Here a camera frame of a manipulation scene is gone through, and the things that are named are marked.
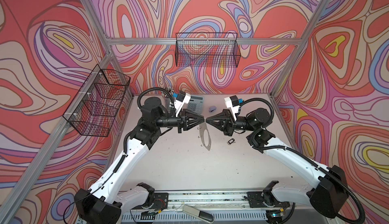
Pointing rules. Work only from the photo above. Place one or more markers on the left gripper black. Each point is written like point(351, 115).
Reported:
point(183, 121)

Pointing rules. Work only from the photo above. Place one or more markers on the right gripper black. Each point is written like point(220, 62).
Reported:
point(227, 125)

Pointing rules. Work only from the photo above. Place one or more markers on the black key tag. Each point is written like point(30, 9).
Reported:
point(231, 141)

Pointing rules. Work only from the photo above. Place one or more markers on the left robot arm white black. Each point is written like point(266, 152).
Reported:
point(102, 203)

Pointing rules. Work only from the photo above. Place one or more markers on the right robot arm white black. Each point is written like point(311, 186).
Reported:
point(326, 191)

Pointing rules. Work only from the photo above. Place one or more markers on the small blue stapler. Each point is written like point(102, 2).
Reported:
point(212, 109)

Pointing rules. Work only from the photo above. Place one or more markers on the teal calculator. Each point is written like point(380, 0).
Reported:
point(196, 104)

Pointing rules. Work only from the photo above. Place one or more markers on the pencil cup with pencils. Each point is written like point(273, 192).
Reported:
point(170, 91)

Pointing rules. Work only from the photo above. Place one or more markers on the grey foot pedal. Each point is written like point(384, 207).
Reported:
point(198, 214)

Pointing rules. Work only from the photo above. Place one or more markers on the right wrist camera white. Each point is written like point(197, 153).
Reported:
point(234, 104)

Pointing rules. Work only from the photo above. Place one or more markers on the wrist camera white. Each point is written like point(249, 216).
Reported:
point(181, 98)
point(234, 104)

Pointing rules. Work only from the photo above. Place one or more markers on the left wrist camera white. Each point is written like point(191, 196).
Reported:
point(181, 98)

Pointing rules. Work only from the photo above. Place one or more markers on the black wire basket back wall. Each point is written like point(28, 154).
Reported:
point(207, 50)

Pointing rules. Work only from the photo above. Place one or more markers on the black wire basket wall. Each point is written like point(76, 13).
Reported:
point(93, 111)
point(207, 50)

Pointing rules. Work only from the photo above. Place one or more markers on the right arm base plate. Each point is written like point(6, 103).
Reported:
point(264, 200)

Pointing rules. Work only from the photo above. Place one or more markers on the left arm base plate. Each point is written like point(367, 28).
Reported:
point(155, 201)

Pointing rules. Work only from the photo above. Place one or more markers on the black wire basket left wall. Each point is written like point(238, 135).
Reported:
point(93, 111)

